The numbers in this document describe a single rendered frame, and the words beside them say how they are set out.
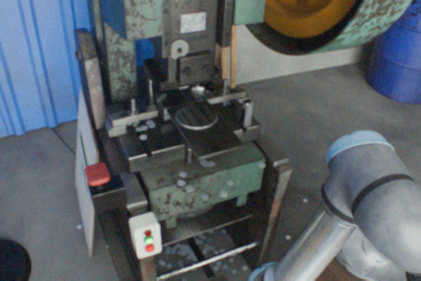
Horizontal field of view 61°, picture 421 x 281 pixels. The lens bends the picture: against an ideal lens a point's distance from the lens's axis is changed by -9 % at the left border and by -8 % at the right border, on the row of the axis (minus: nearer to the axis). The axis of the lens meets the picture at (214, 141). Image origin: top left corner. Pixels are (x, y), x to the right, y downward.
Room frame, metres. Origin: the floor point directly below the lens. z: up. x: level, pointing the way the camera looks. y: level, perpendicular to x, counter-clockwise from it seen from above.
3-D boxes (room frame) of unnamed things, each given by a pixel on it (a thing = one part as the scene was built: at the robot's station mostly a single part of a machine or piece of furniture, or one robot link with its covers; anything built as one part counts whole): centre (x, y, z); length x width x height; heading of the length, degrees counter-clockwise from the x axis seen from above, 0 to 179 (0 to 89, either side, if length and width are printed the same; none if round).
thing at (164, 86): (1.07, 0.12, 0.86); 0.20 x 0.16 x 0.05; 118
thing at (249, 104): (1.04, -0.10, 0.75); 0.03 x 0.03 x 0.10; 28
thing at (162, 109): (1.06, 0.11, 0.76); 0.15 x 0.09 x 0.05; 118
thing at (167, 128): (1.07, 0.12, 0.72); 0.20 x 0.16 x 0.03; 118
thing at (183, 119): (0.91, 0.03, 0.72); 0.25 x 0.14 x 0.14; 28
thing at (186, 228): (1.08, 0.12, 0.31); 0.43 x 0.42 x 0.01; 118
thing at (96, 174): (0.71, 0.30, 0.72); 0.07 x 0.06 x 0.08; 28
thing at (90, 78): (1.07, 0.42, 0.45); 0.92 x 0.12 x 0.90; 28
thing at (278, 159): (1.32, -0.06, 0.45); 0.92 x 0.12 x 0.90; 28
